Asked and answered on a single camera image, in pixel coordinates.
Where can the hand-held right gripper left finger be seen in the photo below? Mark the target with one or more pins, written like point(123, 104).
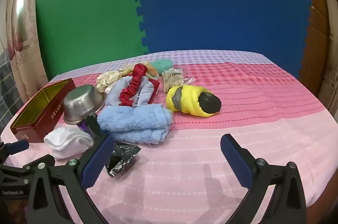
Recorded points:
point(96, 160)

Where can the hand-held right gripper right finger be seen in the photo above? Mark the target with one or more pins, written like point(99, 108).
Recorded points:
point(237, 159)

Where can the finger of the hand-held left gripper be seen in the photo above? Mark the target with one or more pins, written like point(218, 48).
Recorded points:
point(17, 146)

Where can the silver foil packet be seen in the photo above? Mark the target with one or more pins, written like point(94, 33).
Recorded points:
point(121, 163)

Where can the white socks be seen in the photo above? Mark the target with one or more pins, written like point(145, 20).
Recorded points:
point(66, 142)

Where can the red tin box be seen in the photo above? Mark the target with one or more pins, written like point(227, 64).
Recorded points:
point(45, 118)

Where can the light blue towel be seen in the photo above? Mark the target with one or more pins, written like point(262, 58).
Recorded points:
point(132, 121)

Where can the yellow banana toy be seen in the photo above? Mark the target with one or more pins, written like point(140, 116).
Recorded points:
point(190, 100)

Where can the dark purple object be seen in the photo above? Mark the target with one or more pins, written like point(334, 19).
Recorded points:
point(93, 123)

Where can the stainless steel bowl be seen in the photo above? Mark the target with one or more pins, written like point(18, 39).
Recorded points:
point(79, 105)

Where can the grey plaid cloth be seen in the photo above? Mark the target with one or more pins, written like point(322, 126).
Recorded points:
point(6, 86)

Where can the pale blue printed cloth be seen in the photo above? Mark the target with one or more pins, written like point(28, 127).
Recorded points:
point(116, 97)

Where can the red scrunchie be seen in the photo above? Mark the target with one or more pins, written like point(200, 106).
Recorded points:
point(132, 81)

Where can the striped orange cloth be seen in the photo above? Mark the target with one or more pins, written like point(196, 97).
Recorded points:
point(152, 72)

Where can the beige patterned curtain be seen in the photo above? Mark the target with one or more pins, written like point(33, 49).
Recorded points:
point(26, 42)

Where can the green fluffy cloth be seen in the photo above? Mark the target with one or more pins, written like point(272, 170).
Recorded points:
point(163, 65)

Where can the green foam mat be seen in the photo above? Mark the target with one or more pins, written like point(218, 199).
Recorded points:
point(87, 15)

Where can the wooden wardrobe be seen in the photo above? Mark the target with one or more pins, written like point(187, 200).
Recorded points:
point(317, 28)

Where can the blue foam mat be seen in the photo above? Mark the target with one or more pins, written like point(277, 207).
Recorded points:
point(224, 2)

